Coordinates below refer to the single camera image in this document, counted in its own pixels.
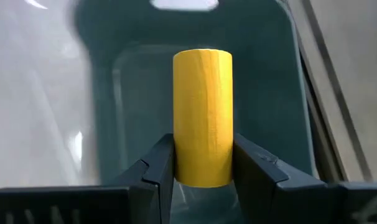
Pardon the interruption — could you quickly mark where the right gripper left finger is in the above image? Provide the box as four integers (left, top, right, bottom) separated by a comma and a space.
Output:
104, 133, 176, 224

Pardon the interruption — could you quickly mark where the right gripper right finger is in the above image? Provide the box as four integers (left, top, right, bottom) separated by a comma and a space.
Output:
233, 133, 332, 224

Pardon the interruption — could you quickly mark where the yellow cylinder block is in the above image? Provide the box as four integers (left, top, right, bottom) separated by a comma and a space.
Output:
172, 48, 233, 189

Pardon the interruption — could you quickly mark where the blue plastic bin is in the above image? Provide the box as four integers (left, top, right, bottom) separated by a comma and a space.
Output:
72, 0, 320, 224

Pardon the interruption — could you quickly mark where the black table edge rail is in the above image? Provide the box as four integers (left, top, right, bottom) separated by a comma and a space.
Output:
287, 0, 373, 183

